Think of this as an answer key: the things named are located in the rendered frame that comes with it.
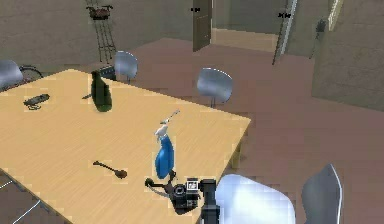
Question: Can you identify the black box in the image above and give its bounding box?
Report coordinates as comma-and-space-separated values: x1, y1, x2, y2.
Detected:
98, 65, 118, 82

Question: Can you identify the reddish brown pot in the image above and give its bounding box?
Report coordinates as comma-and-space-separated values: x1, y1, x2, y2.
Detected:
87, 5, 114, 21

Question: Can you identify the blue spray bottle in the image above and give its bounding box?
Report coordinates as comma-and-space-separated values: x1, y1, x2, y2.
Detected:
153, 109, 181, 180

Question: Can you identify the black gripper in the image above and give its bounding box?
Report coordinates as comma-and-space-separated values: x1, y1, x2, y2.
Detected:
144, 169, 201, 211

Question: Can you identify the light wooden table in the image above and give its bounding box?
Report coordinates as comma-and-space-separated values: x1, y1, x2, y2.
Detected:
0, 68, 252, 224

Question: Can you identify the grey room door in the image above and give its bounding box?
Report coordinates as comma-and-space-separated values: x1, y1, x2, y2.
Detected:
271, 0, 299, 66

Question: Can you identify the black ring-shaped object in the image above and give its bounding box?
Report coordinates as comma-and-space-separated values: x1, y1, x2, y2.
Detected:
19, 64, 45, 82

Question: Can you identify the dark green bottle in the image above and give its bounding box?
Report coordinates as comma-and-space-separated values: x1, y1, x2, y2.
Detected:
90, 69, 113, 113

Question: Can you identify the brown room door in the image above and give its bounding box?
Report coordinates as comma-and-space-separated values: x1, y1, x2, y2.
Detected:
192, 0, 214, 53

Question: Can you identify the black tall wire stand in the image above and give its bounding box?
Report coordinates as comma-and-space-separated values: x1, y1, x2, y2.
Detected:
85, 0, 118, 65

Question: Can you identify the brown wooden spoon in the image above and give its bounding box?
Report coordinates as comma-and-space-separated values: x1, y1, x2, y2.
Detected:
92, 160, 129, 180

